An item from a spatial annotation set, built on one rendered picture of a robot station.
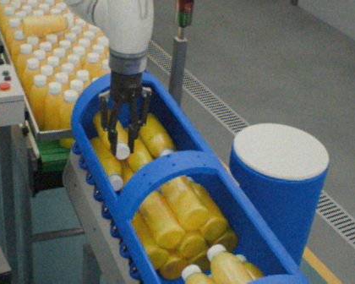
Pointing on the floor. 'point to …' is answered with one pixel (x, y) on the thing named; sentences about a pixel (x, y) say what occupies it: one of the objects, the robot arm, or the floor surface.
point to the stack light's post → (177, 69)
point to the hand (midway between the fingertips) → (122, 140)
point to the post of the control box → (8, 199)
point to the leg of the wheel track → (90, 270)
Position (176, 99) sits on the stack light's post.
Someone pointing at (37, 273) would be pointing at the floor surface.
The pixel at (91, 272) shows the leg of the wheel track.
